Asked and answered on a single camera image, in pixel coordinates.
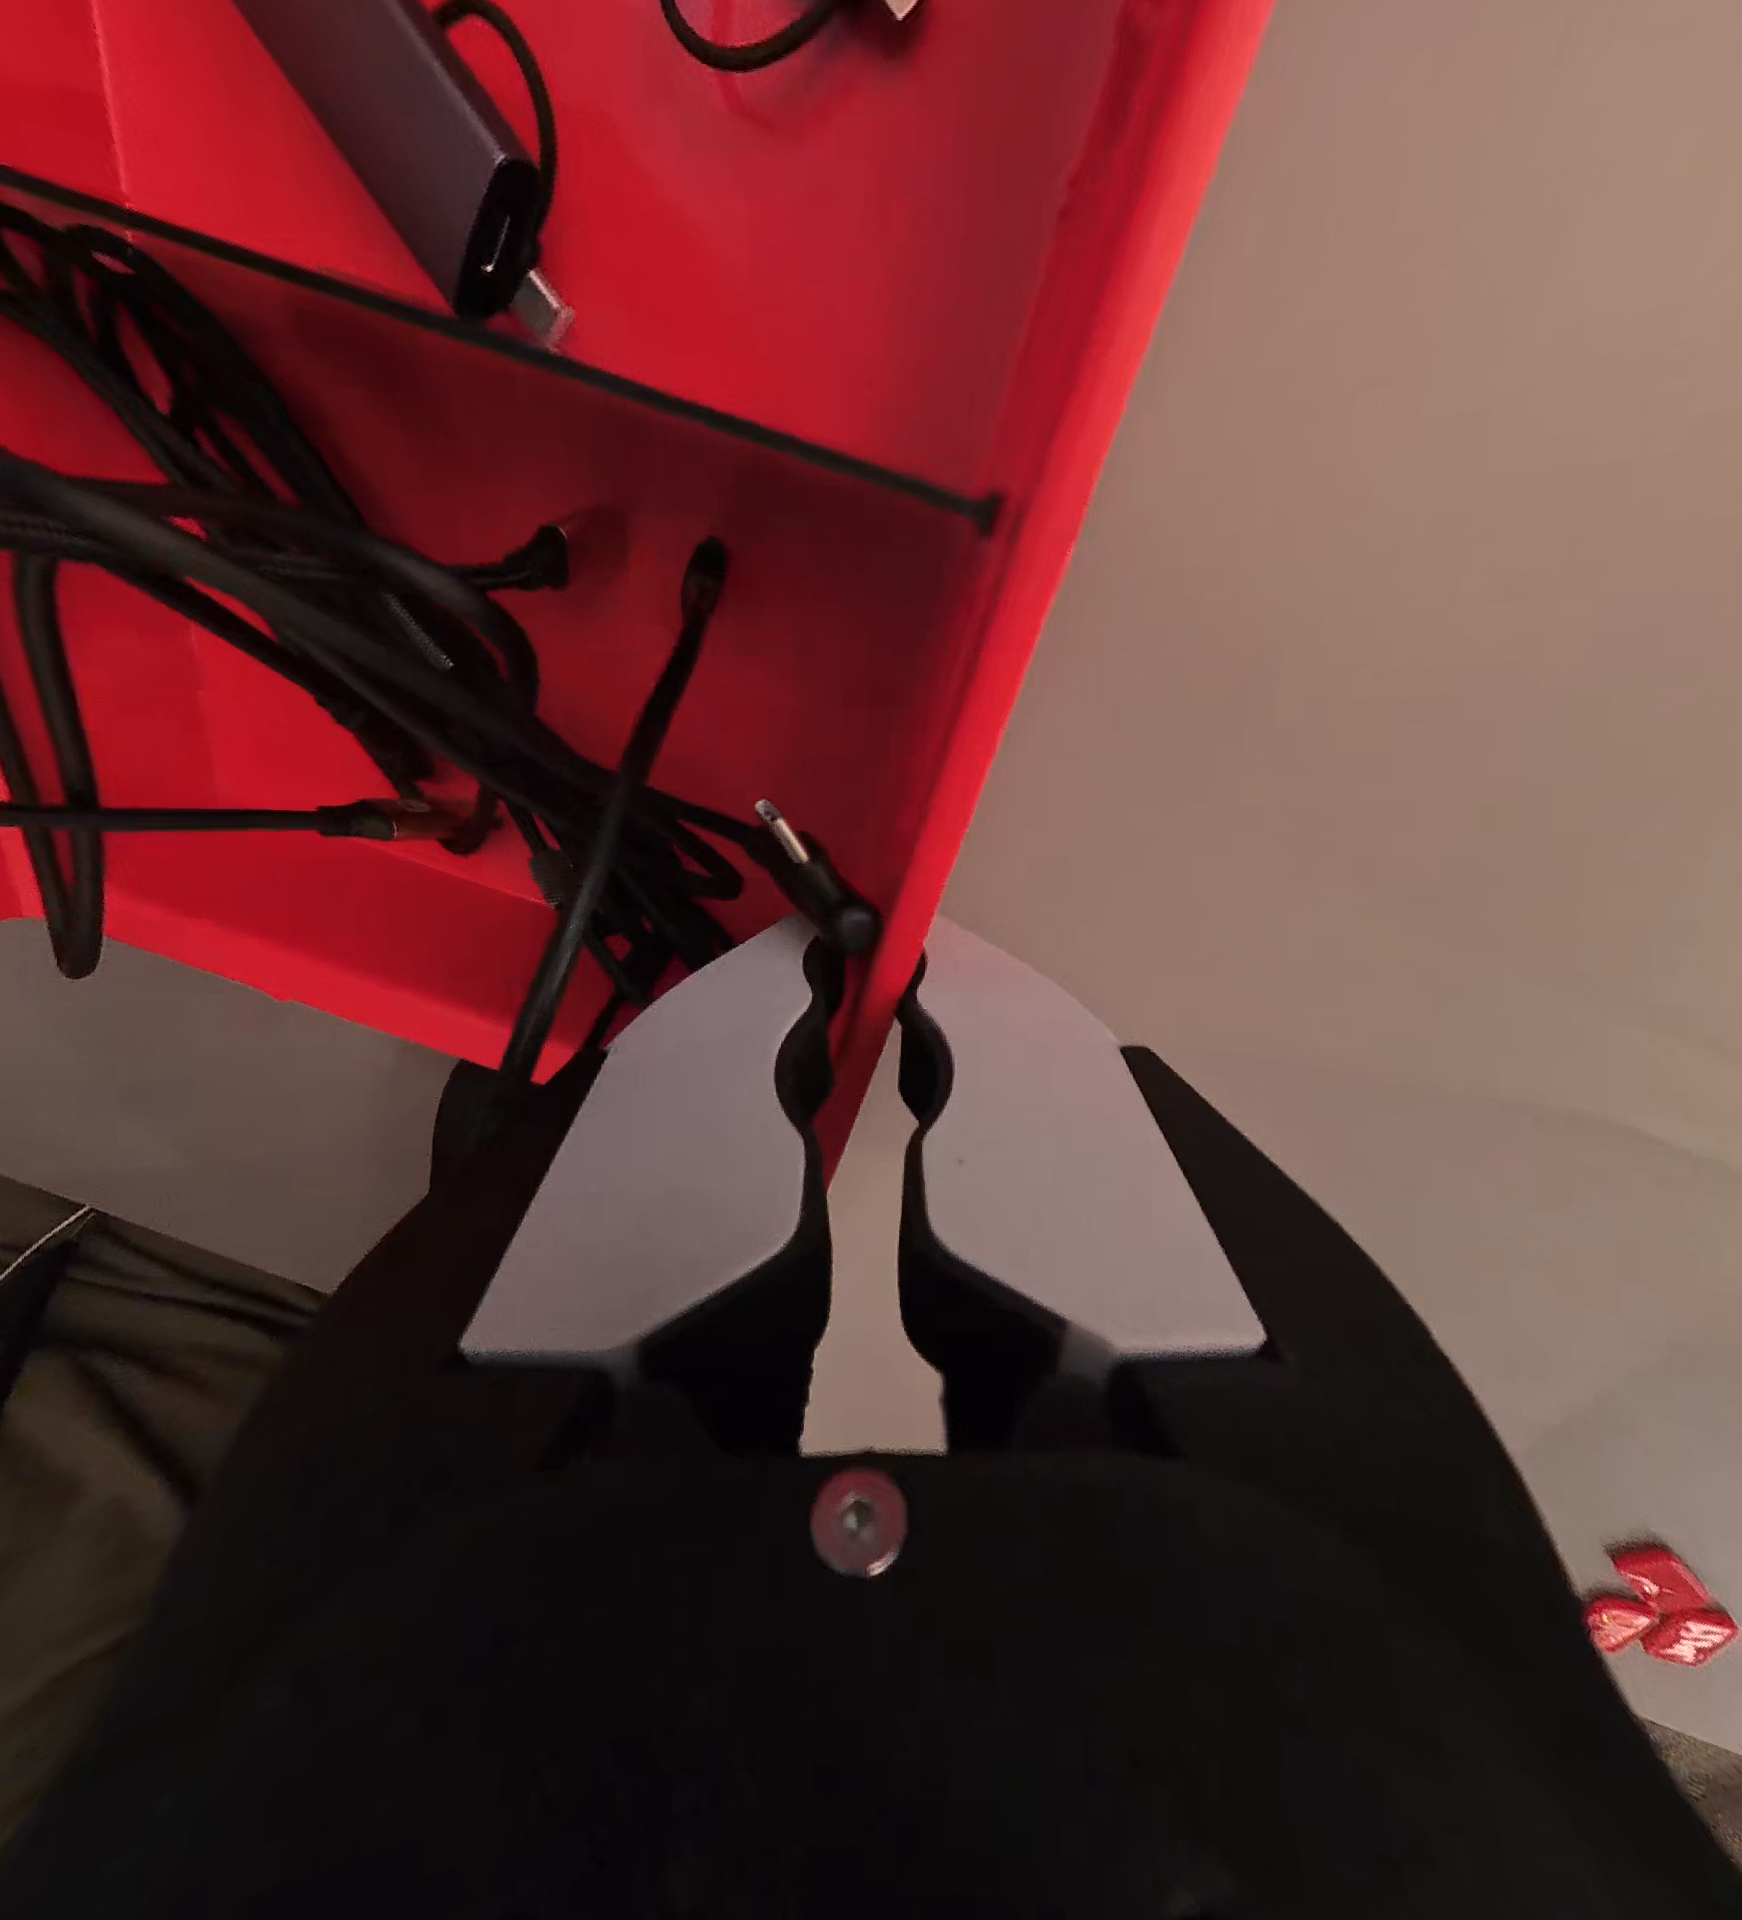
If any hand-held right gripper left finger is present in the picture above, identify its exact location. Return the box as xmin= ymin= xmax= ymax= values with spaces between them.
xmin=457 ymin=919 xmax=832 ymax=1448

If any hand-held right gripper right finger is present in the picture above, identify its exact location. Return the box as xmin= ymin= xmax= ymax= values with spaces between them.
xmin=894 ymin=919 xmax=1267 ymax=1448

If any black cable with orange plugs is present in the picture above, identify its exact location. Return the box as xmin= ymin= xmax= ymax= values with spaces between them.
xmin=0 ymin=442 xmax=544 ymax=983

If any red plastic bin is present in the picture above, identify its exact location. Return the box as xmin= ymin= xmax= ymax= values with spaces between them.
xmin=0 ymin=0 xmax=1279 ymax=1157

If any grey usb hub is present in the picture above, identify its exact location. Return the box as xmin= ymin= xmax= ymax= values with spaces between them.
xmin=232 ymin=0 xmax=579 ymax=352

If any thin black cable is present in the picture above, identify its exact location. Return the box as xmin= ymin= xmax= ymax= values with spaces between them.
xmin=658 ymin=0 xmax=928 ymax=73

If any black bin divider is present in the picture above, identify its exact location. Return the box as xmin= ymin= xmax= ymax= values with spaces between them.
xmin=0 ymin=132 xmax=1006 ymax=537

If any black cable with angled plug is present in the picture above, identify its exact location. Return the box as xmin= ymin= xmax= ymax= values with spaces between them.
xmin=0 ymin=199 xmax=576 ymax=603

